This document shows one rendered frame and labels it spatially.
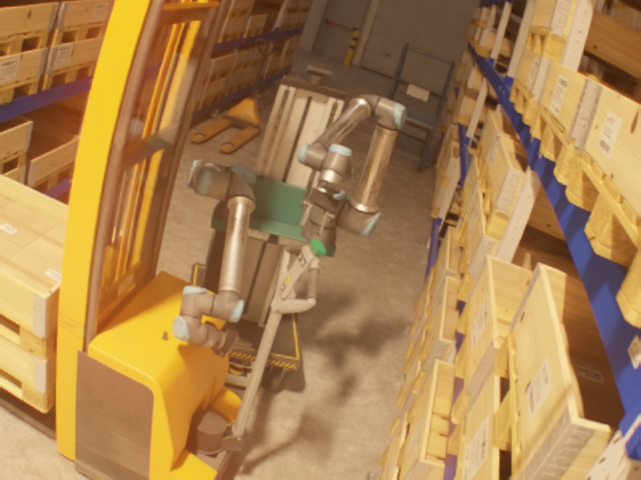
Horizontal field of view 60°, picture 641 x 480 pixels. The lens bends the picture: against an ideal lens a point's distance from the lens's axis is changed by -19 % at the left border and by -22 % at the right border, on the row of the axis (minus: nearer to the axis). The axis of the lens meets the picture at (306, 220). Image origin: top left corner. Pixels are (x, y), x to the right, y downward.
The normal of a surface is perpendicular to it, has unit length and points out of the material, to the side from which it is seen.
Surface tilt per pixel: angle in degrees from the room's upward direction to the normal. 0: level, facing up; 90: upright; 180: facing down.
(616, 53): 90
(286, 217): 90
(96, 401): 90
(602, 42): 90
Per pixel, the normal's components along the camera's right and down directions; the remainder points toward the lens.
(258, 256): 0.07, 0.40
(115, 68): -0.22, 0.32
